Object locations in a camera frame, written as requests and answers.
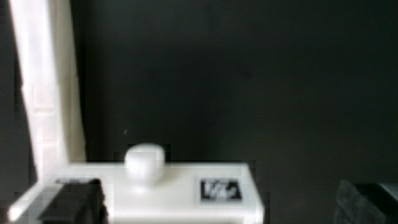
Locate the white front barrier rail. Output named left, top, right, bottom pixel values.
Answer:
left=8, top=0, right=89, bottom=181

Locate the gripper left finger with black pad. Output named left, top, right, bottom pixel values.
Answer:
left=40, top=178, right=109, bottom=224

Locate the white drawer box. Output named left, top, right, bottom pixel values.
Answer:
left=8, top=143, right=264, bottom=224

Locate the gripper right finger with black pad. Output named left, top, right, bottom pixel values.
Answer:
left=336, top=180, right=398, bottom=224

